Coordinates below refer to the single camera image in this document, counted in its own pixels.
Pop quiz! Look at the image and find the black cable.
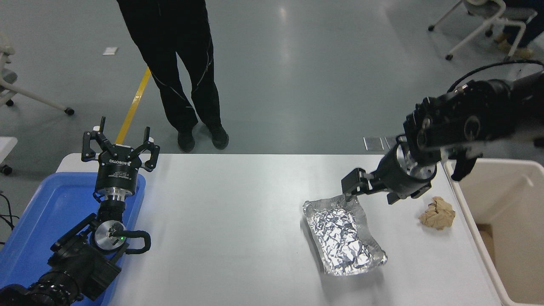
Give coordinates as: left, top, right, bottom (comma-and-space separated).
0, 193, 20, 247

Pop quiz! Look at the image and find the blue plastic tray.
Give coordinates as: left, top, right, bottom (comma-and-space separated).
0, 173, 146, 306

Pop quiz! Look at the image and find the white wheeled furniture piece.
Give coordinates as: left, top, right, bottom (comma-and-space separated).
0, 137, 18, 176

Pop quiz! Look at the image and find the seated person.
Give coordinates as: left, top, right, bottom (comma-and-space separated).
495, 0, 544, 59

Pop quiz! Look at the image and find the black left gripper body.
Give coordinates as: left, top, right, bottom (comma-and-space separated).
94, 146, 142, 197

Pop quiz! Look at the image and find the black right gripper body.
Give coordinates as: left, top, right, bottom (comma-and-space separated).
374, 147, 432, 198

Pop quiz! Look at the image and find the large pale bin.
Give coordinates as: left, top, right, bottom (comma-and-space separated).
443, 159, 544, 306

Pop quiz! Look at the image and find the standing person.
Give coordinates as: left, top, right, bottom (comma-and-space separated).
117, 0, 230, 153

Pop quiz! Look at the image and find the foil tray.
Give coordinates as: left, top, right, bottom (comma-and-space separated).
303, 193, 388, 276

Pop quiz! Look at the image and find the white frame grey seat chair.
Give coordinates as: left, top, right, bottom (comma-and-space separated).
428, 0, 538, 61
0, 32, 75, 116

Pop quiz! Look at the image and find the crumpled tan paper ball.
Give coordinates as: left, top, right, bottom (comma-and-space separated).
419, 196, 456, 230

